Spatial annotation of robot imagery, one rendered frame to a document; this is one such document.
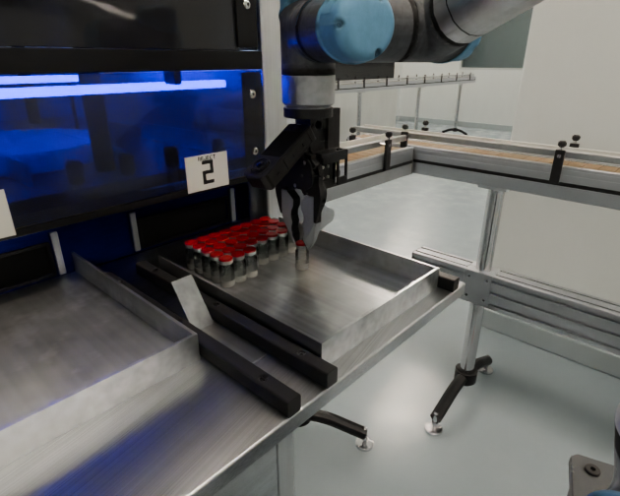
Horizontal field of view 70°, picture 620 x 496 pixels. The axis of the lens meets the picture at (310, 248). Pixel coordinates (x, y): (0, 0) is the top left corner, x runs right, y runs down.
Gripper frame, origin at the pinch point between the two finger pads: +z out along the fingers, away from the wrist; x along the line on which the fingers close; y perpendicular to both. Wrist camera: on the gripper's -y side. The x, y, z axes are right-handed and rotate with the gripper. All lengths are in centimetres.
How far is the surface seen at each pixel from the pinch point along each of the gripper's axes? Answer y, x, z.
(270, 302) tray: -10.6, -4.4, 5.1
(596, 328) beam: 89, -32, 45
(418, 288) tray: 3.8, -19.4, 3.2
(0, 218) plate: -34.7, 17.8, -8.2
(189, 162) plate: -7.2, 17.9, -10.8
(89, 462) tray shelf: -39.2, -13.0, 5.3
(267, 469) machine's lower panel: 6, 18, 70
